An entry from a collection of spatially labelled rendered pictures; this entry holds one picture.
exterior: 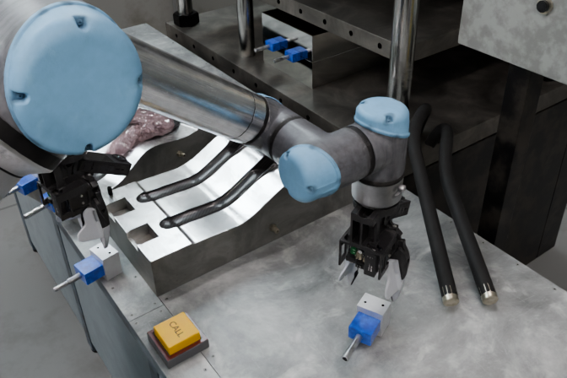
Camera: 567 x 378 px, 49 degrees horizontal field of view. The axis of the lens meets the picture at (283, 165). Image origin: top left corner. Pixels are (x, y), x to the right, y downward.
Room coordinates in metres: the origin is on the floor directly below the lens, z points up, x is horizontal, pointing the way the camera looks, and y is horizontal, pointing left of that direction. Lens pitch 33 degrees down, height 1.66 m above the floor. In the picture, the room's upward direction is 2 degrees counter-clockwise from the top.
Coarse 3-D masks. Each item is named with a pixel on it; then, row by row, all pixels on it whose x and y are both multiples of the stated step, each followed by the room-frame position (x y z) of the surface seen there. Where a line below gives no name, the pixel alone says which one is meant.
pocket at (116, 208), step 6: (108, 204) 1.04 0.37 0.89; (114, 204) 1.05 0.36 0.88; (120, 204) 1.05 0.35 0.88; (126, 204) 1.06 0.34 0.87; (108, 210) 1.03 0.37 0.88; (114, 210) 1.04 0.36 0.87; (120, 210) 1.05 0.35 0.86; (126, 210) 1.05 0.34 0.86; (132, 210) 1.03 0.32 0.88; (114, 216) 1.03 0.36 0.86
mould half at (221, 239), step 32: (192, 160) 1.19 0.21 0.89; (256, 160) 1.13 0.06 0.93; (128, 192) 1.08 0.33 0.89; (192, 192) 1.08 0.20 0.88; (256, 192) 1.04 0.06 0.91; (288, 192) 1.04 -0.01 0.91; (128, 224) 0.97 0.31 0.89; (192, 224) 0.97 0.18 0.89; (224, 224) 0.97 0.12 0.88; (256, 224) 0.99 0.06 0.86; (288, 224) 1.04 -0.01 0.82; (128, 256) 0.96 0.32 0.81; (160, 256) 0.87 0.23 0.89; (192, 256) 0.90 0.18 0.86; (224, 256) 0.94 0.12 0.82; (160, 288) 0.86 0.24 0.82
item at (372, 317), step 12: (360, 300) 0.78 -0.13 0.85; (372, 300) 0.78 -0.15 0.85; (384, 300) 0.78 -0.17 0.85; (360, 312) 0.77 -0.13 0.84; (372, 312) 0.75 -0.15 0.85; (384, 312) 0.75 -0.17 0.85; (360, 324) 0.74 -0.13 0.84; (372, 324) 0.74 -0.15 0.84; (384, 324) 0.75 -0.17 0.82; (348, 336) 0.73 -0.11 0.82; (360, 336) 0.72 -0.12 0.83; (372, 336) 0.72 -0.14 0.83; (348, 348) 0.69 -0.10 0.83
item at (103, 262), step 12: (96, 252) 0.93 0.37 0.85; (108, 252) 0.93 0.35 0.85; (84, 264) 0.91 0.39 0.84; (96, 264) 0.91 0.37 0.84; (108, 264) 0.91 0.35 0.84; (120, 264) 0.93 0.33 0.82; (72, 276) 0.89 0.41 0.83; (84, 276) 0.88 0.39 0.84; (96, 276) 0.89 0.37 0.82; (108, 276) 0.91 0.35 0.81; (60, 288) 0.86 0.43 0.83
